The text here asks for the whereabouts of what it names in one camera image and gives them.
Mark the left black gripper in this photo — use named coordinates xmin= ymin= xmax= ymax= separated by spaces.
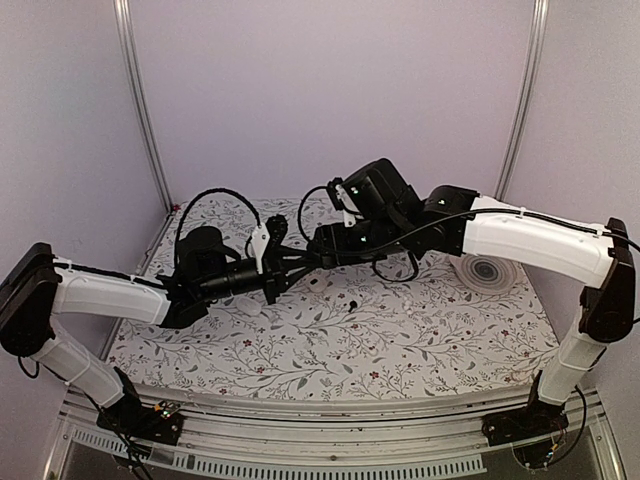
xmin=199 ymin=247 xmax=317 ymax=306

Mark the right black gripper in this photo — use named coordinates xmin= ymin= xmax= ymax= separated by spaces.
xmin=307 ymin=218 xmax=410 ymax=271

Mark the black earbud charging case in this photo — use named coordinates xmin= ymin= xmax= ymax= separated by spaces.
xmin=306 ymin=241 xmax=332 ymax=269

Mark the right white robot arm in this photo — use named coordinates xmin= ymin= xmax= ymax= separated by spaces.
xmin=308 ymin=158 xmax=636 ymax=446

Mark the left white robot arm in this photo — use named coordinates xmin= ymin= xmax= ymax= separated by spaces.
xmin=1 ymin=226 xmax=321 ymax=445

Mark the open white charging case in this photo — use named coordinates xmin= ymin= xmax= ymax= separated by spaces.
xmin=304 ymin=275 xmax=328 ymax=293

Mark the closed white charging case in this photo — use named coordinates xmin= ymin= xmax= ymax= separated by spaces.
xmin=235 ymin=297 xmax=262 ymax=316

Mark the floral patterned table mat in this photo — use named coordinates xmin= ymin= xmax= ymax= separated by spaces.
xmin=106 ymin=197 xmax=565 ymax=402

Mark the striped ceramic saucer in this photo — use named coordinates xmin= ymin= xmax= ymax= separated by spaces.
xmin=448 ymin=255 xmax=519 ymax=295

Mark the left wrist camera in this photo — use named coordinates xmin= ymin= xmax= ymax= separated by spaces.
xmin=250 ymin=214 xmax=288 ymax=274

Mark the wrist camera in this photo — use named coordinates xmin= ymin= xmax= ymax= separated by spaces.
xmin=250 ymin=214 xmax=288 ymax=274
xmin=327 ymin=177 xmax=363 ymax=228

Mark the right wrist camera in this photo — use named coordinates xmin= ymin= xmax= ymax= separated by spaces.
xmin=327 ymin=177 xmax=363 ymax=228

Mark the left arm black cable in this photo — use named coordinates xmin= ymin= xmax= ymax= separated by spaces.
xmin=177 ymin=188 xmax=264 ymax=251

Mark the right aluminium frame post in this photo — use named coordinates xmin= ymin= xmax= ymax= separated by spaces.
xmin=494 ymin=0 xmax=549 ymax=201

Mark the aluminium frame post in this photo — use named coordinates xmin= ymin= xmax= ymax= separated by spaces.
xmin=113 ymin=0 xmax=174 ymax=213
xmin=494 ymin=0 xmax=549 ymax=201

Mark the front aluminium rail base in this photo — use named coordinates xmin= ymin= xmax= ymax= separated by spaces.
xmin=42 ymin=384 xmax=626 ymax=480

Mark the left aluminium frame post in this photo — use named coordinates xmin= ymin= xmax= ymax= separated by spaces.
xmin=113 ymin=0 xmax=174 ymax=213

